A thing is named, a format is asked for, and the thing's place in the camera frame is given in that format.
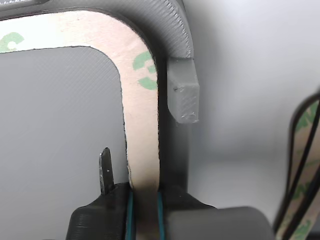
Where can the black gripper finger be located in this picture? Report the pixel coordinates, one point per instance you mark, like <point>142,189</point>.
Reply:
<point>100,220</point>
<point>212,222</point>

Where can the gray plastic box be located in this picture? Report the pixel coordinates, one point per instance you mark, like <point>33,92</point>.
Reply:
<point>50,112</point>

